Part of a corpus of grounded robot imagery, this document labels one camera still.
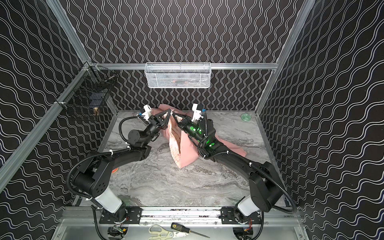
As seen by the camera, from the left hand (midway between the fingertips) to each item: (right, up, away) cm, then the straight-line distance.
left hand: (172, 110), depth 67 cm
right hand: (-1, -2, +3) cm, 4 cm away
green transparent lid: (+50, 0, +50) cm, 71 cm away
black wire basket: (-57, +19, +31) cm, 68 cm away
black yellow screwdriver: (+5, -55, +3) cm, 55 cm away
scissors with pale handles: (-7, -56, +3) cm, 57 cm away
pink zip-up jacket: (+4, -15, +10) cm, 19 cm away
